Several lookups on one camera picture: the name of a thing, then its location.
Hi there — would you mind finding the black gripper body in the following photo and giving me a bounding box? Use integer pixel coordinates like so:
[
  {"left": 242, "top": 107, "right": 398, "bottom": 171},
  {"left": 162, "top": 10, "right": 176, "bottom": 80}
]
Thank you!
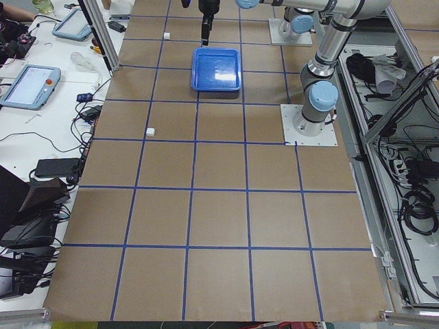
[{"left": 199, "top": 0, "right": 220, "bottom": 15}]

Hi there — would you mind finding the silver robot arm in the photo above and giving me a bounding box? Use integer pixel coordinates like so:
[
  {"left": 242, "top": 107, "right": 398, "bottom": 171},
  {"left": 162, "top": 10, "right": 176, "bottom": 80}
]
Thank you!
[
  {"left": 198, "top": 1, "right": 314, "bottom": 46},
  {"left": 236, "top": 0, "right": 390, "bottom": 137}
]

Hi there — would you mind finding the blue plastic tray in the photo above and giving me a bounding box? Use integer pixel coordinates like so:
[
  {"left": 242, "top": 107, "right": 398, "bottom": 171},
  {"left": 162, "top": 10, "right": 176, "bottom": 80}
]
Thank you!
[{"left": 191, "top": 47, "right": 241, "bottom": 92}]

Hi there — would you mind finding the black power adapter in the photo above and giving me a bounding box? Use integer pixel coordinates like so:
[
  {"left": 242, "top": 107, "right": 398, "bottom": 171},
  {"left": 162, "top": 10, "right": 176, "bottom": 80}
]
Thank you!
[{"left": 108, "top": 21, "right": 126, "bottom": 33}]

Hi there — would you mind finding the teach pendant far left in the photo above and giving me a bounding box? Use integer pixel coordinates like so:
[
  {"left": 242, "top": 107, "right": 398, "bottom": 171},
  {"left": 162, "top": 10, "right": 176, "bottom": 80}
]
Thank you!
[{"left": 52, "top": 8, "right": 91, "bottom": 41}]

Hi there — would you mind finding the teach pendant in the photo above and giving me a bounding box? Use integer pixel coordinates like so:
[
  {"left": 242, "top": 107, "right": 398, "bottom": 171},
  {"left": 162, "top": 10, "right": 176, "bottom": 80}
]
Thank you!
[
  {"left": 1, "top": 64, "right": 61, "bottom": 110},
  {"left": 52, "top": 8, "right": 91, "bottom": 41}
]

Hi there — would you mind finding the clear light bulb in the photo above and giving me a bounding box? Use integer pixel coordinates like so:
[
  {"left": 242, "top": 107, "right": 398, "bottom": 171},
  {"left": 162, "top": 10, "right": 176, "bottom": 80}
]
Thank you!
[{"left": 70, "top": 52, "right": 96, "bottom": 71}]

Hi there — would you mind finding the teach pendant near left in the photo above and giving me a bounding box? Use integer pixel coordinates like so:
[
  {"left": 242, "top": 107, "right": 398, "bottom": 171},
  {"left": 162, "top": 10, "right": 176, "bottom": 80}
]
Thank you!
[{"left": 1, "top": 64, "right": 61, "bottom": 110}]

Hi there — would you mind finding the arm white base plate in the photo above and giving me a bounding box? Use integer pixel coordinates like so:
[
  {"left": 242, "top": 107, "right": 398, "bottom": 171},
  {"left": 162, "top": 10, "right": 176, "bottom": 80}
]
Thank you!
[
  {"left": 269, "top": 15, "right": 313, "bottom": 47},
  {"left": 280, "top": 104, "right": 338, "bottom": 147}
]

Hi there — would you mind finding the aluminium frame post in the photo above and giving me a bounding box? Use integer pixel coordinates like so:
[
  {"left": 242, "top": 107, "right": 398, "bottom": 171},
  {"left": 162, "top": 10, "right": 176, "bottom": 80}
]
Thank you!
[{"left": 78, "top": 0, "right": 120, "bottom": 72}]

